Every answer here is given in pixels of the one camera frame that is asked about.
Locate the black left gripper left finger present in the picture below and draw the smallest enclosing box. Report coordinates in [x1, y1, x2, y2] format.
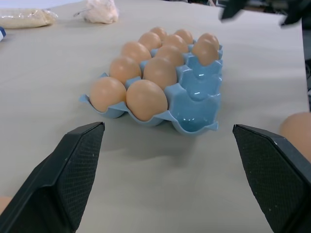
[0, 121, 105, 233]

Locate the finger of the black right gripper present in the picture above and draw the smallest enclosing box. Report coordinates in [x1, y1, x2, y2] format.
[280, 0, 307, 27]
[219, 0, 248, 20]

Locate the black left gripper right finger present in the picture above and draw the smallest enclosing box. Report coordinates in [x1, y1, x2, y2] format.
[232, 124, 311, 233]

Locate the brown egg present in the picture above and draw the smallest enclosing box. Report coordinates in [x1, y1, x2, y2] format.
[121, 41, 153, 64]
[279, 112, 311, 163]
[125, 79, 169, 121]
[155, 45, 185, 67]
[108, 56, 142, 85]
[0, 196, 13, 216]
[162, 34, 189, 53]
[198, 33, 220, 49]
[173, 29, 194, 45]
[138, 32, 163, 51]
[191, 38, 219, 67]
[89, 77, 127, 113]
[142, 57, 178, 85]
[149, 26, 168, 41]

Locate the blue plastic egg tray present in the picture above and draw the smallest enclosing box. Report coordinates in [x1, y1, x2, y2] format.
[78, 36, 224, 136]

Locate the clear bag of rice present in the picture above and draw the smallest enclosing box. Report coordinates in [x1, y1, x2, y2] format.
[0, 8, 59, 29]

